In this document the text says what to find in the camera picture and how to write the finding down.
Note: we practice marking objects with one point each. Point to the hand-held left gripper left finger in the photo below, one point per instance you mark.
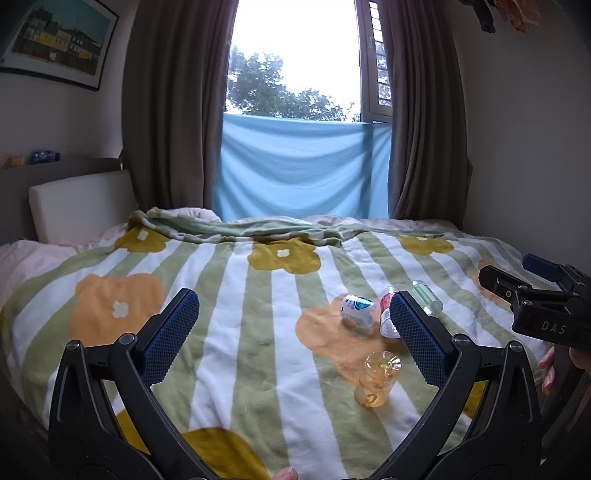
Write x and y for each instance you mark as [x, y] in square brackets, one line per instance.
[171, 336]

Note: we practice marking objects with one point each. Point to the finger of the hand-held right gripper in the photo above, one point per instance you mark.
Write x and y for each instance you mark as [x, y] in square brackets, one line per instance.
[501, 285]
[541, 266]

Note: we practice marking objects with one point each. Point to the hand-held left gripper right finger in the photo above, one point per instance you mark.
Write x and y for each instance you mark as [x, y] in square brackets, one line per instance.
[418, 342]

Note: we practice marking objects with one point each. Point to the orange transparent cup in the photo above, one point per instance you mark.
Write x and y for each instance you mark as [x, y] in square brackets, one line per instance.
[375, 383]

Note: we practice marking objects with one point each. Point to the red and white cup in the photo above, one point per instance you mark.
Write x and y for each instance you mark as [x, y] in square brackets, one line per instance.
[387, 318]

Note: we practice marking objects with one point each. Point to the green transparent cup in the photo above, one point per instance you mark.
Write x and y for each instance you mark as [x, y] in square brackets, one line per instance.
[428, 297]

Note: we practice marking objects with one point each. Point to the white cup with blue label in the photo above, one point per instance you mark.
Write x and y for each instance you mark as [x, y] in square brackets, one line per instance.
[359, 311]

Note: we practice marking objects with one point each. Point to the person's right hand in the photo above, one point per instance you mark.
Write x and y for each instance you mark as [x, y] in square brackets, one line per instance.
[548, 373]

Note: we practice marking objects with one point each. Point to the person's left hand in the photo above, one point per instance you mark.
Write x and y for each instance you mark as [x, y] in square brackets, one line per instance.
[284, 474]

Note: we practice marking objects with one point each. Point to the striped flower blanket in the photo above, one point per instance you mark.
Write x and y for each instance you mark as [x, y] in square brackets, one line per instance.
[258, 323]

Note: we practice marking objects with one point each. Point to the white headboard cushion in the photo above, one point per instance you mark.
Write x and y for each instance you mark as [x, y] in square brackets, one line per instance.
[78, 205]

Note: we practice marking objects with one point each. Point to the brown curtain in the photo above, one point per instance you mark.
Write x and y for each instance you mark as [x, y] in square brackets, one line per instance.
[422, 115]
[180, 115]

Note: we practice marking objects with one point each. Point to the grey headboard shelf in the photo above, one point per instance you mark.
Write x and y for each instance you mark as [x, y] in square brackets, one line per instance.
[87, 164]

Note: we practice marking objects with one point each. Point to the light blue cloth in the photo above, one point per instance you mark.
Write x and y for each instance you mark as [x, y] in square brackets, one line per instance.
[300, 170]

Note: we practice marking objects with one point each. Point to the blue toy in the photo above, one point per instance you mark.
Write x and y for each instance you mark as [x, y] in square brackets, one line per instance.
[44, 156]

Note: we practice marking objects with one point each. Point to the orange toy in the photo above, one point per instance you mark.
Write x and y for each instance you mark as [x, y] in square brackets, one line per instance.
[14, 161]

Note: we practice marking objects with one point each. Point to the open window casement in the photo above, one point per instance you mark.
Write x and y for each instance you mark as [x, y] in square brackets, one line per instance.
[371, 69]

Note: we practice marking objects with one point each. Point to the orange hanging cloth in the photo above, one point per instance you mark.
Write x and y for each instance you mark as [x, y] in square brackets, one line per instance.
[519, 11]

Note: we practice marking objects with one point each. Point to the dark hanging object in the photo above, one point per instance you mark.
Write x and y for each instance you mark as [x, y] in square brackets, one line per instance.
[484, 14]

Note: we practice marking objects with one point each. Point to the tree outside window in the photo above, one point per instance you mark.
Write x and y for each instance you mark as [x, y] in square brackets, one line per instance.
[277, 92]

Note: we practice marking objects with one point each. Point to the framed wall picture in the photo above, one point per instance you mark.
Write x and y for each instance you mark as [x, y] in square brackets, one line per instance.
[60, 39]

